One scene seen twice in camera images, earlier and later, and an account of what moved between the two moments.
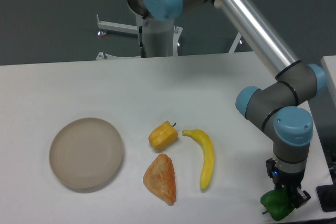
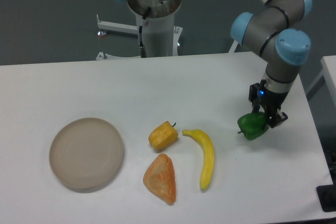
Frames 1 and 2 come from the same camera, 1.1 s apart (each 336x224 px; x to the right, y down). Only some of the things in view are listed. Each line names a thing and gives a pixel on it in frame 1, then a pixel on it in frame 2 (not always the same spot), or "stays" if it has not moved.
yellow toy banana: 209,156 stays
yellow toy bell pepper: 163,135 stays
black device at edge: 326,194 stays
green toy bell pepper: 277,203 → 252,125
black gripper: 290,181 → 272,101
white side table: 328,64 stays
